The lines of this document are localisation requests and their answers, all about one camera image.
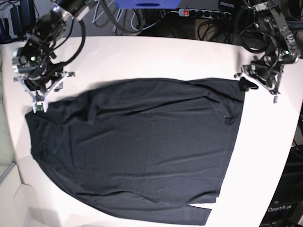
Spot black power adapter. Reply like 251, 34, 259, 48
10, 0, 36, 36

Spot dark navy long-sleeve shirt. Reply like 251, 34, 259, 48
25, 79, 245, 226

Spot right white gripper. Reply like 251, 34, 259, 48
13, 71, 75, 113

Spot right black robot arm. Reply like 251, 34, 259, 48
12, 0, 97, 113

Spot black OpenArm control box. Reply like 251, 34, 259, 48
260, 145, 303, 227

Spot white cable bundle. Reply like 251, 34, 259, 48
91, 0, 164, 34

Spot blue plastic box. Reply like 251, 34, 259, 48
116, 0, 180, 9

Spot white power strip red switch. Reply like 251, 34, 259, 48
177, 8, 232, 20

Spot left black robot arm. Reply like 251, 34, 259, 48
233, 0, 301, 103

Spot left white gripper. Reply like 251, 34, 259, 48
234, 65, 282, 103

